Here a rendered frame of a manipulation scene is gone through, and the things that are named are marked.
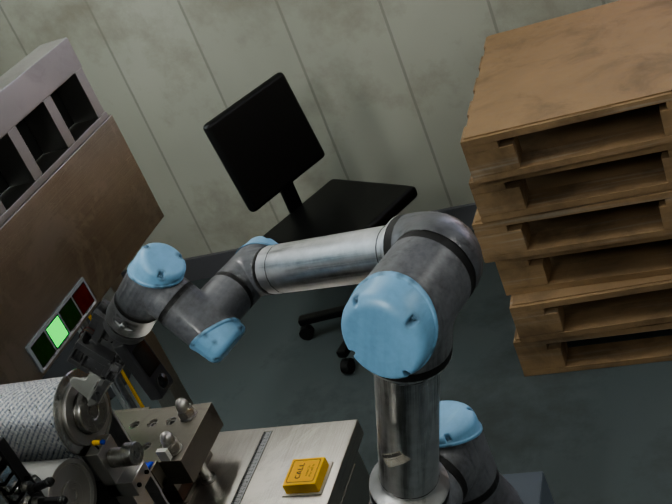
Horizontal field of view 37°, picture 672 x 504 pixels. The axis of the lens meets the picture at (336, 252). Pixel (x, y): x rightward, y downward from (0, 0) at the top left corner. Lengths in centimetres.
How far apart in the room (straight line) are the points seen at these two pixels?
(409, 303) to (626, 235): 197
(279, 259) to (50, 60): 108
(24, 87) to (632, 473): 192
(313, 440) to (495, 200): 126
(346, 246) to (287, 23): 275
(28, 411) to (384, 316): 79
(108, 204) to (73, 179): 13
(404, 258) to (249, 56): 304
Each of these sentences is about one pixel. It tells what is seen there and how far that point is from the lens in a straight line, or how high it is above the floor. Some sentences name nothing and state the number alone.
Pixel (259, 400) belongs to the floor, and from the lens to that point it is 382.
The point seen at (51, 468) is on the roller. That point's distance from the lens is 170.
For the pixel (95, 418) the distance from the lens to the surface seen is 175.
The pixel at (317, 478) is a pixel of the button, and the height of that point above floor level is 92.
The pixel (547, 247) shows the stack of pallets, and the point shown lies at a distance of 311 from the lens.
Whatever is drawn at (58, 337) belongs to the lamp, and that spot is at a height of 117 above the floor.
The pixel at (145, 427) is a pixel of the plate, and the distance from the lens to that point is 205.
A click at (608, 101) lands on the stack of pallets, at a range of 287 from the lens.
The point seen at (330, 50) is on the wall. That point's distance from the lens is 405.
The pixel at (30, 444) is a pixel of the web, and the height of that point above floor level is 124.
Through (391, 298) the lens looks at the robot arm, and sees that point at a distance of 114.
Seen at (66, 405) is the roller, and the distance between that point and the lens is 171.
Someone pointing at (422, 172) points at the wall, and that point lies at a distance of 421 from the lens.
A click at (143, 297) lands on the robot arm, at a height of 148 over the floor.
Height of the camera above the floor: 210
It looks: 28 degrees down
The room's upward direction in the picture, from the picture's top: 23 degrees counter-clockwise
